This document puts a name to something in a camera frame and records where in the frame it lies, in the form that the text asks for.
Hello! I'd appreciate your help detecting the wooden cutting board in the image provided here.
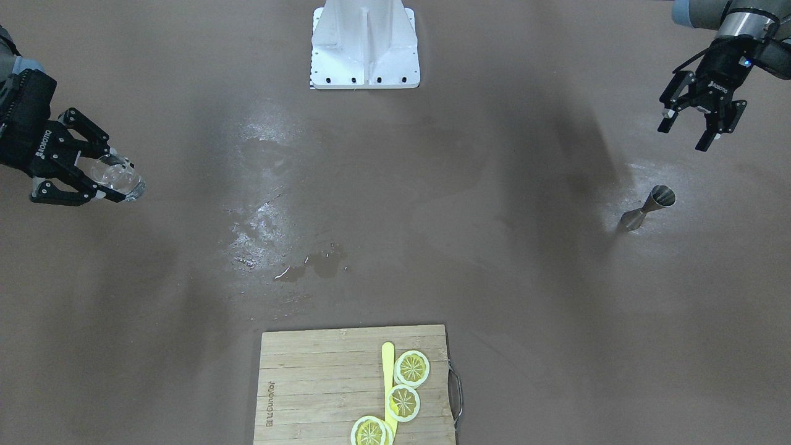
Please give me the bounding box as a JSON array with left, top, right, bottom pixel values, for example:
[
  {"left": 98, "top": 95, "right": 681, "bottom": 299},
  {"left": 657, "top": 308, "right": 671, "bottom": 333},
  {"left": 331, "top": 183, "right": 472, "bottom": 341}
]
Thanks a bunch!
[{"left": 251, "top": 324, "right": 457, "bottom": 444}]

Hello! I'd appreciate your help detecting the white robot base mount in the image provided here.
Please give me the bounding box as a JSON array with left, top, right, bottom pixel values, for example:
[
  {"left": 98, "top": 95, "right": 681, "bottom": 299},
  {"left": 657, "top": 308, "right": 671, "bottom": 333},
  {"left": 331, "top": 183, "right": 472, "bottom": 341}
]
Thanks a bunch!
[{"left": 309, "top": 1, "right": 421, "bottom": 90}]

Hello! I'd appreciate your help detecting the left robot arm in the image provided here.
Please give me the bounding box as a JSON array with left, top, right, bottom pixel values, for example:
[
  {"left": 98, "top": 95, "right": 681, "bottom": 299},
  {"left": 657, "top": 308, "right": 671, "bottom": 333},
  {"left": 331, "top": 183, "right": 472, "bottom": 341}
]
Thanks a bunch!
[{"left": 658, "top": 1, "right": 790, "bottom": 151}]

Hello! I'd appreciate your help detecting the steel jigger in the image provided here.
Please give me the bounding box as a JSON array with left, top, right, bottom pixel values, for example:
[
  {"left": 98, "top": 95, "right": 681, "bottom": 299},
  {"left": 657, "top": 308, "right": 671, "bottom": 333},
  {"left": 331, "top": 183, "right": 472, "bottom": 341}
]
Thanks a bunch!
[{"left": 619, "top": 185, "right": 676, "bottom": 231}]

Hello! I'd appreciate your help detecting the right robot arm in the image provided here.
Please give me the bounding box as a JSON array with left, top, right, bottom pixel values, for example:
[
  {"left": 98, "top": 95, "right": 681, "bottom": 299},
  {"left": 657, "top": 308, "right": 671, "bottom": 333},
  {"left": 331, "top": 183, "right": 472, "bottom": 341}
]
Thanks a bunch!
[{"left": 1, "top": 29, "right": 146, "bottom": 206}]

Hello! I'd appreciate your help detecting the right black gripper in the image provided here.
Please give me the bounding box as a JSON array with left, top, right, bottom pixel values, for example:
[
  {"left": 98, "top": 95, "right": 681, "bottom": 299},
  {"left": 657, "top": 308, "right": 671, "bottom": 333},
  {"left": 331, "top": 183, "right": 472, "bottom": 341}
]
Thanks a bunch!
[{"left": 2, "top": 69, "right": 130, "bottom": 206}]

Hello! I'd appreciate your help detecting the small glass measuring cup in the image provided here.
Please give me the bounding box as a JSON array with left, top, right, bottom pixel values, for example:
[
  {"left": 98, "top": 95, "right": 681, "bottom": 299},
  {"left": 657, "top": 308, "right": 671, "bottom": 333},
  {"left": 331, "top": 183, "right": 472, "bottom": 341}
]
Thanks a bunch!
[{"left": 89, "top": 154, "right": 146, "bottom": 201}]

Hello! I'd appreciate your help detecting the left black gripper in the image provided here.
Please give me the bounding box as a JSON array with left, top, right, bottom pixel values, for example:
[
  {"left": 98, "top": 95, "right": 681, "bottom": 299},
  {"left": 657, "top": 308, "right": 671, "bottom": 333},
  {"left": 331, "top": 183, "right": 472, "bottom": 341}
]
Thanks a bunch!
[{"left": 658, "top": 35, "right": 755, "bottom": 152}]

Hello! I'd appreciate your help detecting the lemon slice middle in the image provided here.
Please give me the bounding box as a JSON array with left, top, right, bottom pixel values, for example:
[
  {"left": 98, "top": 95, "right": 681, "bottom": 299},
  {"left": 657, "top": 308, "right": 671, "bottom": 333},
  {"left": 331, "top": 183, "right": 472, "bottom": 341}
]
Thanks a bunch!
[{"left": 384, "top": 384, "right": 421, "bottom": 423}]

